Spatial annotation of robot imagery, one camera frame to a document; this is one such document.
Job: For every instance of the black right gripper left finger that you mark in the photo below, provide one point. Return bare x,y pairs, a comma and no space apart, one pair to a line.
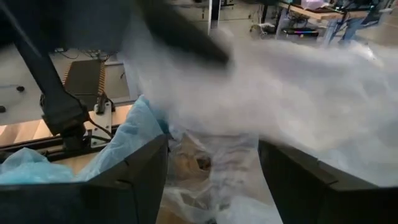
133,193

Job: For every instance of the dark blue cabinet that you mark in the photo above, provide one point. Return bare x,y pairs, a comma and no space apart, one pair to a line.
93,25

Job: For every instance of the large clear plastic bag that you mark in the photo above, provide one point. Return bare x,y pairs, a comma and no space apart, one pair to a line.
280,109

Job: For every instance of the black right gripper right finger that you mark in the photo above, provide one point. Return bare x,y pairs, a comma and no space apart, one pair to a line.
304,193

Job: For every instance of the white metal bracket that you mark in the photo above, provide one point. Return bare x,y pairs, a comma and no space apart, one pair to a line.
102,124

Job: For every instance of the white panel with black knobs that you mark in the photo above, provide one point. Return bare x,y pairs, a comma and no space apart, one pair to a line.
18,105

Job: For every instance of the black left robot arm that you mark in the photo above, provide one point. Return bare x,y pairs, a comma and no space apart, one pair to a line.
56,105

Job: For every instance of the black mat with striped edges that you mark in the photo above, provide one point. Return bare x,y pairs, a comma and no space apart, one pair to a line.
84,81

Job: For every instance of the blue plastic bag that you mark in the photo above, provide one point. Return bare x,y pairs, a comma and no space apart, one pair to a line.
133,130

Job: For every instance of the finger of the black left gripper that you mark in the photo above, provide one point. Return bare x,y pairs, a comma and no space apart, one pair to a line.
186,34

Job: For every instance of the black device with coloured lights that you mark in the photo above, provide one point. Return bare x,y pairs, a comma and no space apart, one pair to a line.
298,32

